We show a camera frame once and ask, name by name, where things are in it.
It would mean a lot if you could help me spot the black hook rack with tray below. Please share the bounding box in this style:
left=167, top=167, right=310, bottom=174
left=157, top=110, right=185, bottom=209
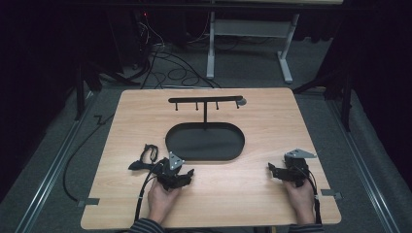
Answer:
left=164, top=95, right=247, bottom=162

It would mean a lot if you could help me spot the bundle of black floor cables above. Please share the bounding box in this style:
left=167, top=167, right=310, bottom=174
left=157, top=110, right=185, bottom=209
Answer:
left=138, top=13, right=222, bottom=90

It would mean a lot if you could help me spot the long black floor cable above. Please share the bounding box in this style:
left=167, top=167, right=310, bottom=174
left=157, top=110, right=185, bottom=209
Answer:
left=62, top=112, right=115, bottom=202

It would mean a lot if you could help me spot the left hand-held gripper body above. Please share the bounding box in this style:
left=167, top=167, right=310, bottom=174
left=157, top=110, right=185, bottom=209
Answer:
left=154, top=150, right=189, bottom=192

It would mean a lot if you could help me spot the grey tape piece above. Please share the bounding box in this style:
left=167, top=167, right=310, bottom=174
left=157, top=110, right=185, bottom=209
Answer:
left=77, top=197, right=100, bottom=208
left=320, top=188, right=343, bottom=200

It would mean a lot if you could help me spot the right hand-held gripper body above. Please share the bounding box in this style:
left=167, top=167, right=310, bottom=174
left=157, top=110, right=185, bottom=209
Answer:
left=281, top=148, right=318, bottom=188

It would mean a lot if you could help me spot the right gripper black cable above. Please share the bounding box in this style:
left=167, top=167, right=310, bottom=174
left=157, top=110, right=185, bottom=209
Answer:
left=299, top=165, right=323, bottom=225

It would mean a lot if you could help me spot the metal floor rail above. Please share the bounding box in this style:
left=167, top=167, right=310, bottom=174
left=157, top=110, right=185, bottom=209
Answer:
left=14, top=91, right=96, bottom=233
left=325, top=98, right=401, bottom=233

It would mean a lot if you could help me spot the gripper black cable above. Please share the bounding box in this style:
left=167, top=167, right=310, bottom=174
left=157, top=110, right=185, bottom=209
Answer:
left=133, top=162, right=163, bottom=224
left=299, top=165, right=323, bottom=225

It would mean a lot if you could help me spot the black strap loop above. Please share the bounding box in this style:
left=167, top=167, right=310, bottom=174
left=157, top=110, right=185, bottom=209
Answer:
left=127, top=143, right=160, bottom=172

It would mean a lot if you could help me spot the grey metal desk frame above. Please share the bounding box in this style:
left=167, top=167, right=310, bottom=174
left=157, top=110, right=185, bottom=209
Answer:
left=206, top=11, right=301, bottom=84

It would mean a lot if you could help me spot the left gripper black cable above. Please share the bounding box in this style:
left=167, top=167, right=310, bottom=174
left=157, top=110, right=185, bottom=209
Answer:
left=133, top=162, right=163, bottom=224

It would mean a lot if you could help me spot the person's left hand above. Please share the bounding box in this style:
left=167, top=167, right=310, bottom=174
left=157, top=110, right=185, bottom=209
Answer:
left=147, top=178, right=181, bottom=225

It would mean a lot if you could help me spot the dark metal stand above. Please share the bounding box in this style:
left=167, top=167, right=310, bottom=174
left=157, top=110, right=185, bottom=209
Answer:
left=73, top=54, right=142, bottom=121
left=292, top=66, right=355, bottom=132

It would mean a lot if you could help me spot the person's right hand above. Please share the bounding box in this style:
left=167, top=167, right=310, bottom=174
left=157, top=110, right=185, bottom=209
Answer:
left=284, top=179, right=317, bottom=225

